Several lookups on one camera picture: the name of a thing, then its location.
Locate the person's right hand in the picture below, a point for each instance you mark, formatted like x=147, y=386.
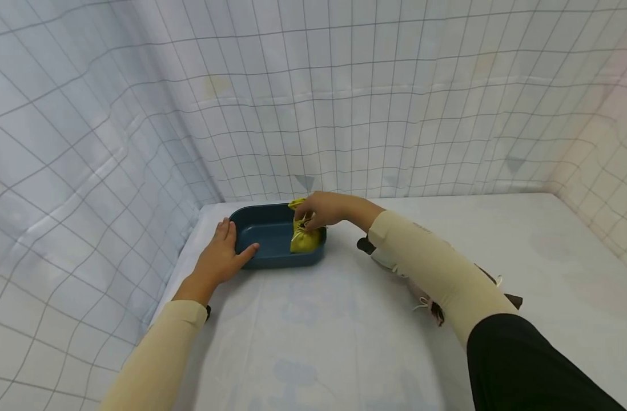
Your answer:
x=328, y=208

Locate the person's left hand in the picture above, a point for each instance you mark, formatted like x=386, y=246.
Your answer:
x=217, y=261

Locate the person's left thumb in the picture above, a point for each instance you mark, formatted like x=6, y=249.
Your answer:
x=246, y=253

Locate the person's right fingers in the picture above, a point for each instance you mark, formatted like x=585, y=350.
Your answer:
x=307, y=220

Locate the person's left middle finger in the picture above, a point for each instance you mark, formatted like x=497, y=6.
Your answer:
x=222, y=229

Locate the person's left index finger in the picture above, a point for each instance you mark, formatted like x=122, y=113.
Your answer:
x=231, y=236

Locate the dark blue oval tray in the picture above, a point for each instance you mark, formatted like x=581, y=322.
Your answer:
x=272, y=237

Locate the person's left forearm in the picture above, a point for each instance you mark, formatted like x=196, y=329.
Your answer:
x=162, y=354

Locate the person's right forearm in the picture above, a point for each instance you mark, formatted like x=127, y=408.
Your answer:
x=447, y=274

